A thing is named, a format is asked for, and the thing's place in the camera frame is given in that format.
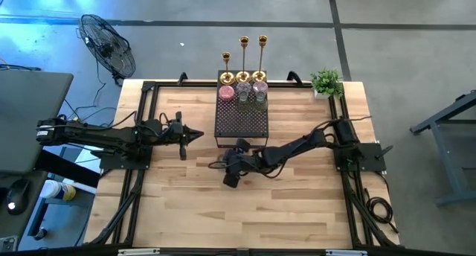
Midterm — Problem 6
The black computer mouse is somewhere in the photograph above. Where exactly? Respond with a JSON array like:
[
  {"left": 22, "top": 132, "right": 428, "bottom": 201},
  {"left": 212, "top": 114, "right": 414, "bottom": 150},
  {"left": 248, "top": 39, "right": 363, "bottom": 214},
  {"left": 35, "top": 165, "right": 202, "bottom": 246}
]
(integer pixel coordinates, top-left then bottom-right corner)
[{"left": 4, "top": 179, "right": 31, "bottom": 216}]

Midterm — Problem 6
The white and yellow wipes canister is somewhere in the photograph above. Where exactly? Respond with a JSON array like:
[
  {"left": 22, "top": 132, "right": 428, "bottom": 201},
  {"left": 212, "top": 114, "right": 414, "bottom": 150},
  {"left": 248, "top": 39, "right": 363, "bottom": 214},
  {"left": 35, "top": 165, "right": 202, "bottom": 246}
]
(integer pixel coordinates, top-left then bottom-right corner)
[{"left": 39, "top": 179, "right": 77, "bottom": 202}]

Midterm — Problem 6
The black curved cable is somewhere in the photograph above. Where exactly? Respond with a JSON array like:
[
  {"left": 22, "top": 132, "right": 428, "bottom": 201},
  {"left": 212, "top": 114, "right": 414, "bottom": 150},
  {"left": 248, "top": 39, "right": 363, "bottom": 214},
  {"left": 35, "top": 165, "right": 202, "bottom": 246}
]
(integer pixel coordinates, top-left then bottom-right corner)
[{"left": 286, "top": 70, "right": 304, "bottom": 86}]

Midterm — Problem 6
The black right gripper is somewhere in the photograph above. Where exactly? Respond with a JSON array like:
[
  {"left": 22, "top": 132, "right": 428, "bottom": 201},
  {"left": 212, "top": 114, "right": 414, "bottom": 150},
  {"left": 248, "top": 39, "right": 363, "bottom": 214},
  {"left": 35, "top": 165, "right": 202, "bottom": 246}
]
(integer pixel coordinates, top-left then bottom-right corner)
[{"left": 222, "top": 138, "right": 263, "bottom": 189}]

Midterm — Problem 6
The coiled black cable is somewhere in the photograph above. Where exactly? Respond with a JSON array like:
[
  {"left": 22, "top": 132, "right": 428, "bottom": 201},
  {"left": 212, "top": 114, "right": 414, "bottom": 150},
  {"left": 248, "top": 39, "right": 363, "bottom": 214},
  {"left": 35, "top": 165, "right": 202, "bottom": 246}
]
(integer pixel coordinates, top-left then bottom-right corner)
[{"left": 364, "top": 187, "right": 399, "bottom": 234}]

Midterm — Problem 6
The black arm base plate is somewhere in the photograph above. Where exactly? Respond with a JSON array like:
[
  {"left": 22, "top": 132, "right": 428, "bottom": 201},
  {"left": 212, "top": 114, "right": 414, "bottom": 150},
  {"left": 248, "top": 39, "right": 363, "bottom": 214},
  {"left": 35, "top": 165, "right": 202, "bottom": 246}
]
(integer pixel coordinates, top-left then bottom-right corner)
[
  {"left": 99, "top": 147, "right": 153, "bottom": 170},
  {"left": 332, "top": 142, "right": 387, "bottom": 173}
]

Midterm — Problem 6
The grey desk top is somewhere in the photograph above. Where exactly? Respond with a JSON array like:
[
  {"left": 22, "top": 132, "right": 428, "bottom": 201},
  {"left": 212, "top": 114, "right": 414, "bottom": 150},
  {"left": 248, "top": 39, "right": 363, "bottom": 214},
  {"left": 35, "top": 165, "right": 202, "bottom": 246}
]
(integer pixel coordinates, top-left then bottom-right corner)
[{"left": 0, "top": 70, "right": 74, "bottom": 175}]

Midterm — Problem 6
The green ribbed glass candle holder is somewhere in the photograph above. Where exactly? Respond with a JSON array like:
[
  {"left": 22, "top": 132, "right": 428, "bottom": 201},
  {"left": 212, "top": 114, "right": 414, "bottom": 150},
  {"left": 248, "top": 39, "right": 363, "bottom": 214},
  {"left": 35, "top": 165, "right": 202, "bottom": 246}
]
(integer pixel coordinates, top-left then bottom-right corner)
[
  {"left": 253, "top": 92, "right": 269, "bottom": 113},
  {"left": 236, "top": 92, "right": 254, "bottom": 114}
]

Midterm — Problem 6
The short gold candlestick holder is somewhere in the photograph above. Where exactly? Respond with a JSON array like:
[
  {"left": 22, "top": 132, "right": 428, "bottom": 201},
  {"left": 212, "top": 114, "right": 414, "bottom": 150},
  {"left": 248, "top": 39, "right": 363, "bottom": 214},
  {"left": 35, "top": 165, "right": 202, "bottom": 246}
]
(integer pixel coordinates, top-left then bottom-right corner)
[{"left": 219, "top": 51, "right": 236, "bottom": 86}]

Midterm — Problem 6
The red floral patterned round tin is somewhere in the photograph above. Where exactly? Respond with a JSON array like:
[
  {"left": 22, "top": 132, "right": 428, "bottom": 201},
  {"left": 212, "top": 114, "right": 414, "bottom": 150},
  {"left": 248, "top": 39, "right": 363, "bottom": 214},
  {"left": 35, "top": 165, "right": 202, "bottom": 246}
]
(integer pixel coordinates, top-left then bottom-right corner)
[{"left": 218, "top": 85, "right": 236, "bottom": 103}]

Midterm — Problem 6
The black floor fan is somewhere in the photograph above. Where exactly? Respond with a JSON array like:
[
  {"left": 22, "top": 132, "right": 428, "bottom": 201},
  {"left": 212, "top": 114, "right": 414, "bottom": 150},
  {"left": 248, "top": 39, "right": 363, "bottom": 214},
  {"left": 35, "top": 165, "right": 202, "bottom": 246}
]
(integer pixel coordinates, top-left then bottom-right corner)
[{"left": 76, "top": 13, "right": 137, "bottom": 86}]

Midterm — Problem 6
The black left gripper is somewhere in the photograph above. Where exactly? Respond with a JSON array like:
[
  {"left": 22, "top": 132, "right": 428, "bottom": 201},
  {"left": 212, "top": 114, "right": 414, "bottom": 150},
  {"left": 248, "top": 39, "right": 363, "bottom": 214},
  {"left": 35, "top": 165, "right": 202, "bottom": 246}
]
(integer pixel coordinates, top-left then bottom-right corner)
[{"left": 162, "top": 111, "right": 205, "bottom": 161}]

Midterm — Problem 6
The smartphone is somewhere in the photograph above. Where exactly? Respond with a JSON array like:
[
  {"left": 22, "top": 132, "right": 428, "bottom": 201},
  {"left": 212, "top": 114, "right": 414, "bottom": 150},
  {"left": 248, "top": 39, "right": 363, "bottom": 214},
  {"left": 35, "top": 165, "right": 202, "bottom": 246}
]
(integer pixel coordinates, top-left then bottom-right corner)
[{"left": 0, "top": 235, "right": 19, "bottom": 253}]

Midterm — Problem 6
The grey metal table frame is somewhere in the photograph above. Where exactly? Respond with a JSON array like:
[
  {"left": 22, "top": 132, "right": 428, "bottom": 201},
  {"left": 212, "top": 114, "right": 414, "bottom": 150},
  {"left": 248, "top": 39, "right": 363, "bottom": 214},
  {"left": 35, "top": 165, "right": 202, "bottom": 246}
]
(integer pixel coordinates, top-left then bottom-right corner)
[{"left": 410, "top": 89, "right": 476, "bottom": 208}]

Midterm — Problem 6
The small green potted plant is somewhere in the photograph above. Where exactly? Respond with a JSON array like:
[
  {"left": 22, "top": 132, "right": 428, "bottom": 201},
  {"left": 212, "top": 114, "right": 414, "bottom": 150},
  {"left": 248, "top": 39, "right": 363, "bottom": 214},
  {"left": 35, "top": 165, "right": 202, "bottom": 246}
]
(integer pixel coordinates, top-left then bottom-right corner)
[{"left": 310, "top": 66, "right": 345, "bottom": 100}]

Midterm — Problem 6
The black perforated metal shelf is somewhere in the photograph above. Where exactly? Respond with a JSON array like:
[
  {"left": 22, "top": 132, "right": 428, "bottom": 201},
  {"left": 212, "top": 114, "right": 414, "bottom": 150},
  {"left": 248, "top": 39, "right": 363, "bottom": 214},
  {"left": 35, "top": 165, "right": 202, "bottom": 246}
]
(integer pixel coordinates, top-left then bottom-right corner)
[{"left": 213, "top": 69, "right": 270, "bottom": 149}]

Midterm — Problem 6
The tall gold candlestick holder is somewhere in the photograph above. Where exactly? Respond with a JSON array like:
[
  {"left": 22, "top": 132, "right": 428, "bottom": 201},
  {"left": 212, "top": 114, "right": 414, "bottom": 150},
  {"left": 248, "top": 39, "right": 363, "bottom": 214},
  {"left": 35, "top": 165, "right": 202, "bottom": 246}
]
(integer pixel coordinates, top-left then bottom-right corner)
[
  {"left": 235, "top": 35, "right": 252, "bottom": 84},
  {"left": 251, "top": 34, "right": 268, "bottom": 83}
]

